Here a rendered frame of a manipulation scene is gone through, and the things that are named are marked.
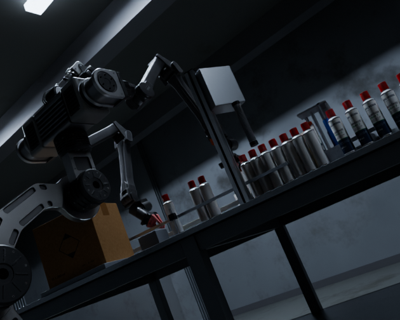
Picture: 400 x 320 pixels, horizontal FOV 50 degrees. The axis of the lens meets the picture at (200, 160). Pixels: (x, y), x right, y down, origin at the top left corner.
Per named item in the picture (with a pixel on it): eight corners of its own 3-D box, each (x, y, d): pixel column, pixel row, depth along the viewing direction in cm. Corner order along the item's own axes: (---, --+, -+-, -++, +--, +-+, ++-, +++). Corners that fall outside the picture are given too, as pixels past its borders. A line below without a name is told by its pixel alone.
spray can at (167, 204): (186, 232, 205) (171, 192, 210) (181, 232, 201) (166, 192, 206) (177, 235, 207) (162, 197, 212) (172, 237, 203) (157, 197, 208)
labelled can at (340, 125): (357, 152, 175) (335, 108, 180) (356, 150, 170) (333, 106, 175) (345, 157, 177) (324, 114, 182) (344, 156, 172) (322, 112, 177)
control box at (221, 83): (246, 101, 190) (229, 65, 194) (215, 106, 181) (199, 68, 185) (234, 112, 198) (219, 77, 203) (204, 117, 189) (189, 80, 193)
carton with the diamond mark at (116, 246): (135, 257, 194) (116, 202, 201) (106, 263, 172) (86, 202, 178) (83, 280, 202) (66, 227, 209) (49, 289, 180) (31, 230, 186)
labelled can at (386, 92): (413, 126, 167) (387, 81, 172) (413, 124, 162) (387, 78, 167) (399, 132, 169) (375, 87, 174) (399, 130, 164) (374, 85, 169)
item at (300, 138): (320, 169, 181) (299, 126, 186) (317, 168, 176) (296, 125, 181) (308, 174, 183) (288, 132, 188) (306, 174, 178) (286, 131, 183)
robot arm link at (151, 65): (146, 61, 213) (159, 47, 208) (167, 79, 217) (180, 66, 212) (122, 103, 176) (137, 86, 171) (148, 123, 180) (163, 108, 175)
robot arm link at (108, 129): (108, 126, 242) (119, 116, 237) (123, 145, 243) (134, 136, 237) (55, 153, 204) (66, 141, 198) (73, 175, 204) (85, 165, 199)
